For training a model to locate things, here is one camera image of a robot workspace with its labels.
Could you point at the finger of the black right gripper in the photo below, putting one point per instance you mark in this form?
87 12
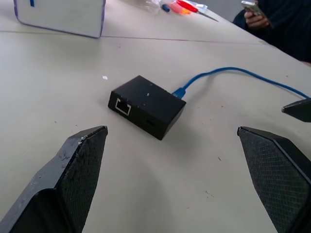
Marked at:
300 109

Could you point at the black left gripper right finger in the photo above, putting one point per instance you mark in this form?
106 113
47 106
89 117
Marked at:
274 170

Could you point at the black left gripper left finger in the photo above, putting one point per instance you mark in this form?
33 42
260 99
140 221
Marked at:
73 174

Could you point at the silver smartphone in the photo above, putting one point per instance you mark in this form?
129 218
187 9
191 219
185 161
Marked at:
252 7

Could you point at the black ethernet adapter box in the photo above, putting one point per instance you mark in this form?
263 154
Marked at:
150 104

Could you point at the person's bare hand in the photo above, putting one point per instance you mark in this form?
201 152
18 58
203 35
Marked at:
256 20

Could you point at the person holding phone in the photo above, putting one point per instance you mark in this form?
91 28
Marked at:
291 29

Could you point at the small white paper scrap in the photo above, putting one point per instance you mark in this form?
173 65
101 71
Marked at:
105 77

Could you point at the white box with purple edges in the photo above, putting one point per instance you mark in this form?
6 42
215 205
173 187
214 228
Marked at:
60 14

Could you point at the clear plastic bag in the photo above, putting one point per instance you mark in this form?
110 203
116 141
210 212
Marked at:
150 5

